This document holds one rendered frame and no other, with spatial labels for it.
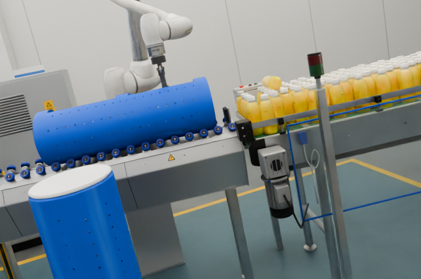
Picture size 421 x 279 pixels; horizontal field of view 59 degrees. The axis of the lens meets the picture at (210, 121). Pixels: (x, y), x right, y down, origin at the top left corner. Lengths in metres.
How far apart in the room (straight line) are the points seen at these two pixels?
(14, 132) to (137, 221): 1.44
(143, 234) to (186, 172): 0.78
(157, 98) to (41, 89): 1.71
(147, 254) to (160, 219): 0.25
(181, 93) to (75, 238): 0.88
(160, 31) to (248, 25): 3.15
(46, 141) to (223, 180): 0.90
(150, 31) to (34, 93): 1.72
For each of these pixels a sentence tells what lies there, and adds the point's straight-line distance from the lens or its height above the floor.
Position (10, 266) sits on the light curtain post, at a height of 0.32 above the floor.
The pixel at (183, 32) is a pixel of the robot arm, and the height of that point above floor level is 1.47.
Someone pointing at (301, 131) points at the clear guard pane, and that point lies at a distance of 1.83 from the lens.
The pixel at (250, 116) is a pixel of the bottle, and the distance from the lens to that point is 1.88.
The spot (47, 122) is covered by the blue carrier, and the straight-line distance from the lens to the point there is 1.97.
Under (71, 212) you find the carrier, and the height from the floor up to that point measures 0.97.
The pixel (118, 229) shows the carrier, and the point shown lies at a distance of 1.37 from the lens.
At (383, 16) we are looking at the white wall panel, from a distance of 6.06.
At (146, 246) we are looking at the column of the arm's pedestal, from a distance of 2.62.
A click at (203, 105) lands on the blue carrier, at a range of 1.84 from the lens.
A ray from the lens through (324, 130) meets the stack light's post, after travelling 1.75.
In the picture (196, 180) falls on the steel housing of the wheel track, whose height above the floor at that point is 0.72.
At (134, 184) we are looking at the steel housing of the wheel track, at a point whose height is 0.79.
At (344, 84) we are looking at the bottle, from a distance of 2.02.
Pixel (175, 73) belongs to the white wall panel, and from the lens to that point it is 4.72.
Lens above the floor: 1.38
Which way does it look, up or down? 11 degrees down
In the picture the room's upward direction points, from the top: 12 degrees counter-clockwise
